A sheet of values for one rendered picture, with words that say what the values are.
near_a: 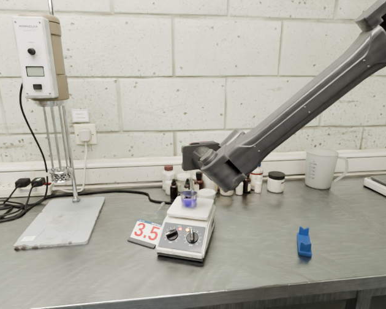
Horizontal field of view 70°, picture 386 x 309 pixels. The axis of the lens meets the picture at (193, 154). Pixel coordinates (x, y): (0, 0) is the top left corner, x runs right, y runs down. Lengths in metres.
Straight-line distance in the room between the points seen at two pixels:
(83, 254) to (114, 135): 0.55
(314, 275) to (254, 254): 0.15
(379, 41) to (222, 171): 0.32
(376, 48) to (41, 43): 0.73
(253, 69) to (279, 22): 0.21
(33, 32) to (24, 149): 0.60
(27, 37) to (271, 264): 0.84
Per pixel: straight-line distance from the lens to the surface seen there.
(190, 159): 0.70
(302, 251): 0.84
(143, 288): 0.70
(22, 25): 0.87
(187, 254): 0.75
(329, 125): 1.43
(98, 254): 0.83
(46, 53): 0.84
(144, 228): 0.86
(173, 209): 0.81
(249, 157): 0.52
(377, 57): 0.53
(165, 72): 1.18
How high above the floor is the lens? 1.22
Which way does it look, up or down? 16 degrees down
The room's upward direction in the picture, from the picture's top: straight up
